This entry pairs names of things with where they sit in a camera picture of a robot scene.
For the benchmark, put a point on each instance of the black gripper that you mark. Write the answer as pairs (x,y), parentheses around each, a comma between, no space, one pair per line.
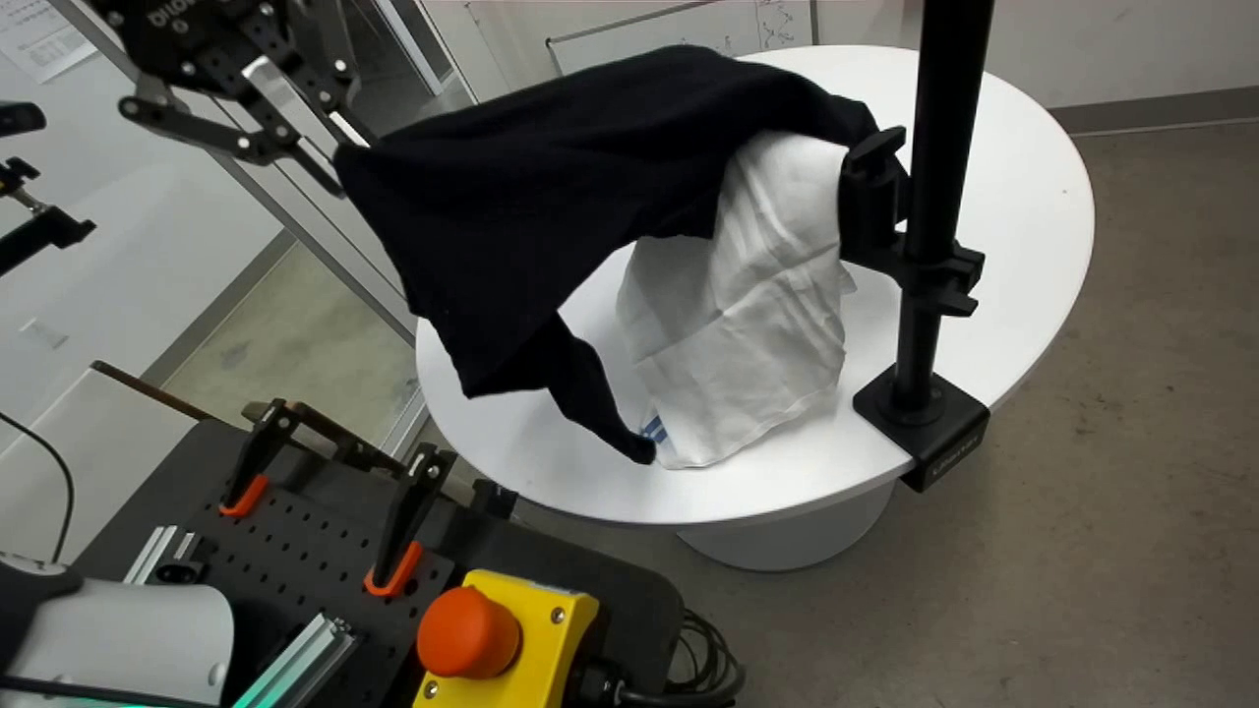
(209,33)

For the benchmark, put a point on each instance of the black t-shirt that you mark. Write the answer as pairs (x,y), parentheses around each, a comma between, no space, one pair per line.
(527,199)

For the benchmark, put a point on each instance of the white towel blue stripes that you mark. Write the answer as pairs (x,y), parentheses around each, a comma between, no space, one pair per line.
(760,329)

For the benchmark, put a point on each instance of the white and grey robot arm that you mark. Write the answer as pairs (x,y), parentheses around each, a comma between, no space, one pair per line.
(120,644)

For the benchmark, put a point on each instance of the black clamp-on hanging stand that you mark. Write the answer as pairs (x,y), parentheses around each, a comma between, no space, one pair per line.
(940,133)

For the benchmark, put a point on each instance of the white paper sheet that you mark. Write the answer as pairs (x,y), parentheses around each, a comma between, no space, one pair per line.
(41,42)

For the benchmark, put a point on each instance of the low framed scribbled whiteboard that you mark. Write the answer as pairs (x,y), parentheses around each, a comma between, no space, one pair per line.
(633,21)

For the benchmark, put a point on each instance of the white desk wooden edge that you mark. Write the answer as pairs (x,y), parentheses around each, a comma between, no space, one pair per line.
(79,472)

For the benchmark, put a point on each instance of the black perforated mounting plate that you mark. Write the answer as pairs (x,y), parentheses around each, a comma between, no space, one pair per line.
(315,564)

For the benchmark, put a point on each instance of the silver aluminium extrusion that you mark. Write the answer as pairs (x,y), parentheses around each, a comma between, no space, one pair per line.
(159,556)
(296,670)

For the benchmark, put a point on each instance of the yellow emergency stop red button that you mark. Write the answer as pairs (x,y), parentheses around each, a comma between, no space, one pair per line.
(527,656)

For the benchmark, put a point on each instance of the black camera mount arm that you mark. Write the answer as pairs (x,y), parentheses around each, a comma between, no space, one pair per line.
(52,235)

